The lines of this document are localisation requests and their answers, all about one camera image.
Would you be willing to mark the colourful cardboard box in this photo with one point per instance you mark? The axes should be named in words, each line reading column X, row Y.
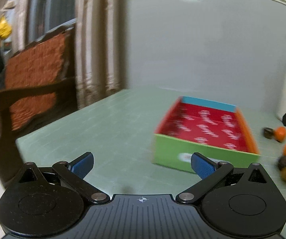
column 217, row 130

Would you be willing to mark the window frame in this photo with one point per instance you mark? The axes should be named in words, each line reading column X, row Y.
column 46, row 15

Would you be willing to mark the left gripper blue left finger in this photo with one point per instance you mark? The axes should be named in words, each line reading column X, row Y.
column 73, row 174

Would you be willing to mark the green grid table mat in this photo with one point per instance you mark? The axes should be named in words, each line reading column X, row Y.
column 119, row 131

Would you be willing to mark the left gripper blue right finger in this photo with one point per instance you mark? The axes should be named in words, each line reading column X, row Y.
column 211, row 174

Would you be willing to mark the dark chestnut at back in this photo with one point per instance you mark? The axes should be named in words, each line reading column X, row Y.
column 268, row 132

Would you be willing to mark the beige satin curtain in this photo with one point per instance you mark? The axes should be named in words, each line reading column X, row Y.
column 99, row 72

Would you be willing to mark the yellow bag on rack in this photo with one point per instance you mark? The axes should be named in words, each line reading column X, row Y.
column 5, row 28

